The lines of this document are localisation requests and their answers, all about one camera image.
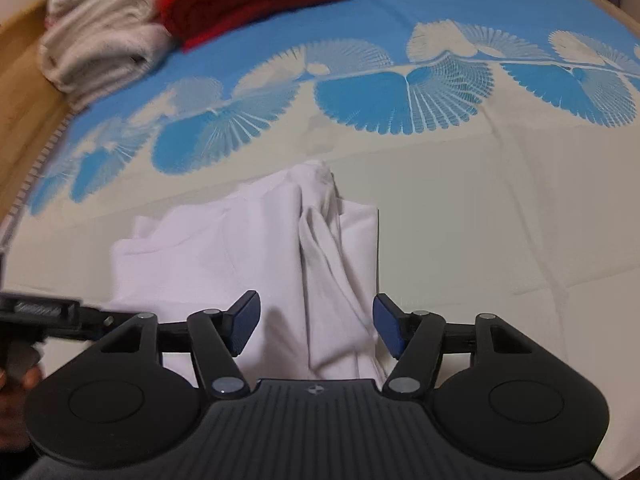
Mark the person's left hand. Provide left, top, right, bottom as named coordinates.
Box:
left=0, top=344, right=47, bottom=461

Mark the pale folded towel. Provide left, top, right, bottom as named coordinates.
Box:
left=39, top=0, right=173, bottom=108

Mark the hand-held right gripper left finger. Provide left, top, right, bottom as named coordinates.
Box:
left=94, top=290, right=263, bottom=402

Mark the blue cream patterned blanket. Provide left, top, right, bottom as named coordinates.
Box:
left=0, top=0, right=640, bottom=480

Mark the white small garment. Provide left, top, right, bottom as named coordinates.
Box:
left=102, top=160, right=388, bottom=391

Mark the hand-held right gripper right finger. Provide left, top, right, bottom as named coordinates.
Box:
left=372, top=292, right=542, bottom=402

